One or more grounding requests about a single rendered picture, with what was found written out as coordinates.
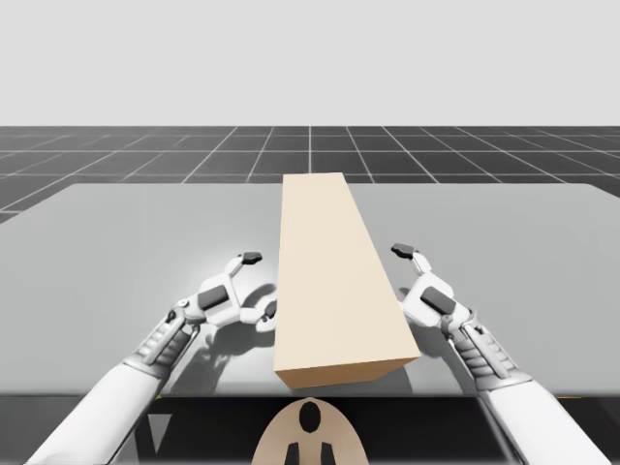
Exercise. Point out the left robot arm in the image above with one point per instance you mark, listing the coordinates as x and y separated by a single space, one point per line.
116 402

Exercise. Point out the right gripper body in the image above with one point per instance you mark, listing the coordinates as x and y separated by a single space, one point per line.
433 300

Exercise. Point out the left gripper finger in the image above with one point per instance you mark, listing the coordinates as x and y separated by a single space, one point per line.
257 312
244 259

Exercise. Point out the tan robot part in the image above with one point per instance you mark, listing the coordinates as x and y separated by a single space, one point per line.
310 436

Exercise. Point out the tall board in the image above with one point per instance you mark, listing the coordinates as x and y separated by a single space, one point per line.
329 281

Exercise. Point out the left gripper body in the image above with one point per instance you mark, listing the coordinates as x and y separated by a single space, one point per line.
218 300

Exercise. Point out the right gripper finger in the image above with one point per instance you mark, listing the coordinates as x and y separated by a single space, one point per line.
412 253

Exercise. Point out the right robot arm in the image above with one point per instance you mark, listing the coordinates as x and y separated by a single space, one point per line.
523 407

